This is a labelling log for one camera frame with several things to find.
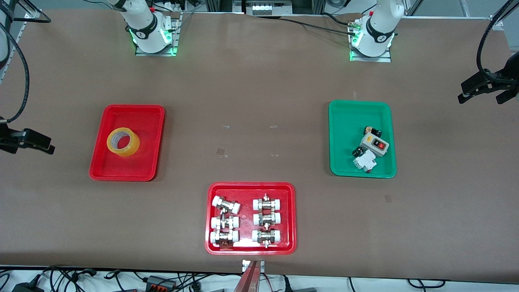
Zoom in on yellow packing tape roll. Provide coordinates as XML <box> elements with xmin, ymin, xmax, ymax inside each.
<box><xmin>106</xmin><ymin>127</ymin><xmax>141</xmax><ymax>157</ymax></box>

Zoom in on empty red plastic tray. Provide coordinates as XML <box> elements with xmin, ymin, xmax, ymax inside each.
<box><xmin>89</xmin><ymin>104</ymin><xmax>166</xmax><ymax>182</ymax></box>

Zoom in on green plastic tray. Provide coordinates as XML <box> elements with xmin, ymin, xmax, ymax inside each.
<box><xmin>328</xmin><ymin>100</ymin><xmax>397</xmax><ymax>179</ymax></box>

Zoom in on red tray holding fittings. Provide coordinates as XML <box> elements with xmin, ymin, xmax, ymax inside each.
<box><xmin>204</xmin><ymin>182</ymin><xmax>297</xmax><ymax>256</ymax></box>

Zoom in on white circuit breaker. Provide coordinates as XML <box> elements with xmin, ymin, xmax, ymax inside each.
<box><xmin>352</xmin><ymin>149</ymin><xmax>378</xmax><ymax>172</ymax></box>

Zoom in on black power adapter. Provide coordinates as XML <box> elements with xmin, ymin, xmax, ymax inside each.
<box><xmin>11</xmin><ymin>281</ymin><xmax>44</xmax><ymax>292</ymax></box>

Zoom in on dark connector block orange tabs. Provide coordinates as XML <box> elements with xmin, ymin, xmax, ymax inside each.
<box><xmin>145</xmin><ymin>275</ymin><xmax>178</xmax><ymax>291</ymax></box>

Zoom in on white metal pipe fitting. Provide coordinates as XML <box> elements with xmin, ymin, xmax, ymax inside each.
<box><xmin>252</xmin><ymin>193</ymin><xmax>283</xmax><ymax>212</ymax></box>
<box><xmin>211</xmin><ymin>195</ymin><xmax>242</xmax><ymax>215</ymax></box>
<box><xmin>253</xmin><ymin>211</ymin><xmax>282</xmax><ymax>227</ymax></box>
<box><xmin>210</xmin><ymin>215</ymin><xmax>240</xmax><ymax>230</ymax></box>
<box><xmin>209</xmin><ymin>230</ymin><xmax>240</xmax><ymax>248</ymax></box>
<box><xmin>251</xmin><ymin>229</ymin><xmax>282</xmax><ymax>249</ymax></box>

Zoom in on grey power strip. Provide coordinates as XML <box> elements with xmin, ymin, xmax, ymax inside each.
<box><xmin>245</xmin><ymin>0</ymin><xmax>293</xmax><ymax>16</ymax></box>

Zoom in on reddish metal bar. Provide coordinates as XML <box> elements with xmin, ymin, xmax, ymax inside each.
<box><xmin>233</xmin><ymin>260</ymin><xmax>260</xmax><ymax>292</ymax></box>

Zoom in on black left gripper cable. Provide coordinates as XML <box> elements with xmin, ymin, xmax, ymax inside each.
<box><xmin>476</xmin><ymin>0</ymin><xmax>516</xmax><ymax>77</ymax></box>

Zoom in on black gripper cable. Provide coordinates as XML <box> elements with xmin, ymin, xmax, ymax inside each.
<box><xmin>0</xmin><ymin>0</ymin><xmax>51</xmax><ymax>125</ymax></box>
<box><xmin>476</xmin><ymin>0</ymin><xmax>516</xmax><ymax>77</ymax></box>

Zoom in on aluminium frame profile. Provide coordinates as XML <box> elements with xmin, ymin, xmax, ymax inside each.
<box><xmin>0</xmin><ymin>0</ymin><xmax>42</xmax><ymax>84</ymax></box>
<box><xmin>490</xmin><ymin>0</ymin><xmax>519</xmax><ymax>32</ymax></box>

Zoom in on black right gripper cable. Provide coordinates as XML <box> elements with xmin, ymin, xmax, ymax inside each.
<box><xmin>0</xmin><ymin>0</ymin><xmax>51</xmax><ymax>125</ymax></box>

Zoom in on grey switch box red button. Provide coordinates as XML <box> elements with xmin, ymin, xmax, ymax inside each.
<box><xmin>359</xmin><ymin>133</ymin><xmax>390</xmax><ymax>158</ymax></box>

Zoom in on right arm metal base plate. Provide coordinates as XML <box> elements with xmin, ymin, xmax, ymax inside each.
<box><xmin>135</xmin><ymin>11</ymin><xmax>182</xmax><ymax>57</ymax></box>

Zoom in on thin black cable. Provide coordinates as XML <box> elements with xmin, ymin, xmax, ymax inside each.
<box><xmin>259</xmin><ymin>15</ymin><xmax>362</xmax><ymax>35</ymax></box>

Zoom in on small silver bracket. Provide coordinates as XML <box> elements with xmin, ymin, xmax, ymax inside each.
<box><xmin>242</xmin><ymin>260</ymin><xmax>266</xmax><ymax>273</ymax></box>

